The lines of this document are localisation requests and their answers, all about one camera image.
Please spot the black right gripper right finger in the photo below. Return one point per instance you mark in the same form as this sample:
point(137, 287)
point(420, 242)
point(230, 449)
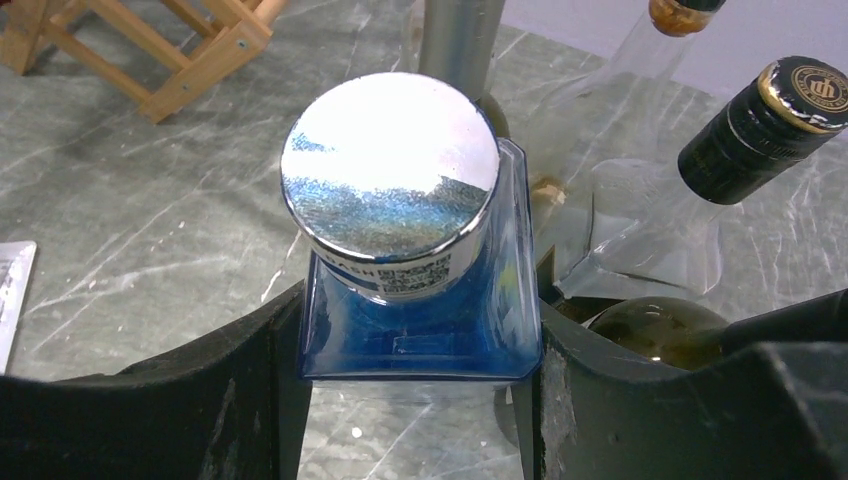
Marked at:
point(771, 403)

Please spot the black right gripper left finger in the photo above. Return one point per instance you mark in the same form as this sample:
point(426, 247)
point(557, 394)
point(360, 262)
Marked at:
point(227, 405)

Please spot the clear whisky bottle black label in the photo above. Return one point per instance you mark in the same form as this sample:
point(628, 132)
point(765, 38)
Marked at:
point(652, 225)

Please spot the blue labelled clear bottle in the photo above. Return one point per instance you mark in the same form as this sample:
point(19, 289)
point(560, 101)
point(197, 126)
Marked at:
point(421, 250)

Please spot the clear round glass bottle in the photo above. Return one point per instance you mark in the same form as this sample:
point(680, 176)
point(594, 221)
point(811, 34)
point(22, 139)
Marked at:
point(609, 113)

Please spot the dark green wine bottle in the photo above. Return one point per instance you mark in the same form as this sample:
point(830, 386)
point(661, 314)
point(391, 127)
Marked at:
point(686, 335)

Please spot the wooden wine rack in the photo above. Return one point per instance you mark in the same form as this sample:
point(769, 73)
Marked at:
point(232, 34)

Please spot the clear plastic blister package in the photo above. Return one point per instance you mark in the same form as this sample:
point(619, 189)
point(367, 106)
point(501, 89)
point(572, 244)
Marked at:
point(17, 259)

